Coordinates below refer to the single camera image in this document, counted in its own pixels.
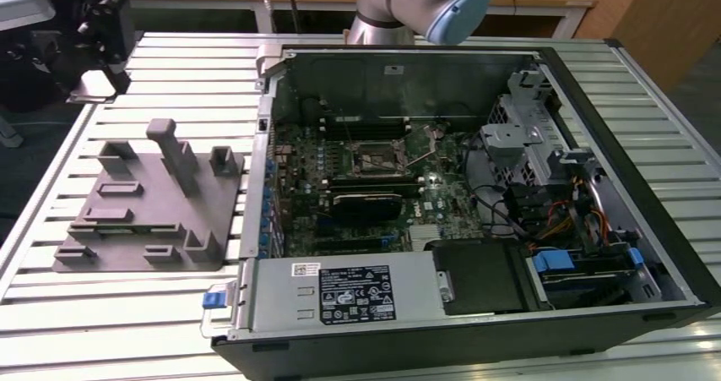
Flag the green motherboard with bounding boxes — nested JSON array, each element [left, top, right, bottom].
[[264, 117, 508, 260]]

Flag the black open PC case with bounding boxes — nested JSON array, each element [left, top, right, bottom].
[[200, 38, 721, 381]]

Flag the grey metal stand foot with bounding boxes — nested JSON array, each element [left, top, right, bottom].
[[0, 114, 26, 149]]

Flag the blue case latch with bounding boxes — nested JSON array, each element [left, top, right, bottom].
[[200, 287, 226, 311]]

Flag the silver finned heatsink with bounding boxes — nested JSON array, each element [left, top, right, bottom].
[[407, 223, 446, 243]]

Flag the black expansion slot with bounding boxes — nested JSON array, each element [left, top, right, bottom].
[[314, 237, 380, 256]]

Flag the CPU socket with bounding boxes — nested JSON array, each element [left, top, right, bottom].
[[348, 139, 412, 176]]

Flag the silver CPU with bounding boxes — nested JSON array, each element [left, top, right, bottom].
[[66, 68, 118, 104]]

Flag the coloured power wire harness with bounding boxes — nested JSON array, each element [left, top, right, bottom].
[[528, 173, 616, 248]]

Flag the grey parts rack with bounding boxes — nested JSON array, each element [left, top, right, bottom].
[[51, 117, 244, 273]]

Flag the wooden cabinet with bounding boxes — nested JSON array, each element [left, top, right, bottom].
[[577, 0, 721, 93]]

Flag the metal socket cover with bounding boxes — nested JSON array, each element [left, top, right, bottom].
[[400, 122, 447, 166]]

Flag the silver metal drive cage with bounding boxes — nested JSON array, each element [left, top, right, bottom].
[[477, 70, 572, 188]]

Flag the black graphics card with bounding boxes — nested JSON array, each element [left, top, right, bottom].
[[328, 192, 404, 222]]

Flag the blue disk carrier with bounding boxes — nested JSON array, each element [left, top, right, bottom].
[[531, 247, 645, 283]]

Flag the silver power supply unit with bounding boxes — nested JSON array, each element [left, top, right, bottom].
[[239, 256, 452, 339]]

